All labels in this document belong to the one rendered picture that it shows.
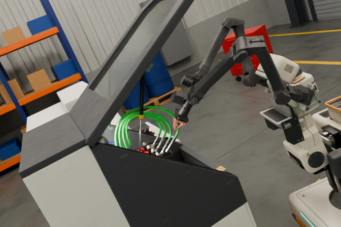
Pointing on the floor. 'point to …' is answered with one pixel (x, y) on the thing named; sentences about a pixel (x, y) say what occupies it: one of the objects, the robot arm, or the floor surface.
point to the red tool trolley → (261, 30)
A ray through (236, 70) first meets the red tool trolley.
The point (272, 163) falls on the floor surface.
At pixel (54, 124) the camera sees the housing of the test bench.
